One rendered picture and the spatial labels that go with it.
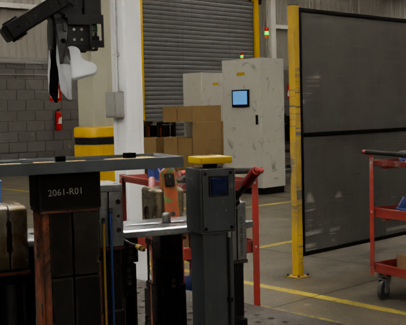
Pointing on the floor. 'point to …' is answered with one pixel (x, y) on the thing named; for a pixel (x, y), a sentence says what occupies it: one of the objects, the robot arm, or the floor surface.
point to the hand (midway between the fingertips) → (57, 102)
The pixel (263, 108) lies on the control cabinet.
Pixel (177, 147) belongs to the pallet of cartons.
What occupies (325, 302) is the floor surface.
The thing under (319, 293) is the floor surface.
